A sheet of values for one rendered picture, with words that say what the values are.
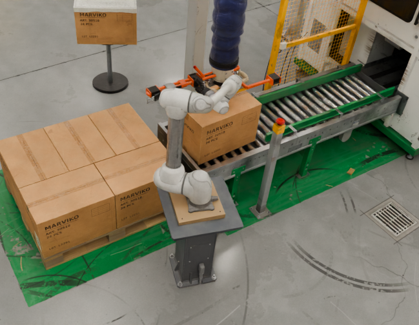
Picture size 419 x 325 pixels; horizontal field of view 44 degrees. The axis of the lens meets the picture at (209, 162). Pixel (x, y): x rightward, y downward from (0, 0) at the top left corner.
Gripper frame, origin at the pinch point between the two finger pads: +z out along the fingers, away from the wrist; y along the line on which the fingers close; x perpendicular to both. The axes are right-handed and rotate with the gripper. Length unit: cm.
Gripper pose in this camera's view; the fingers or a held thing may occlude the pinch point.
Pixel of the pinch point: (193, 80)
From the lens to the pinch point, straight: 392.9
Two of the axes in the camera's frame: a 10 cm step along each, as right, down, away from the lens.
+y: -0.8, 7.3, 6.8
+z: -5.5, -6.0, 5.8
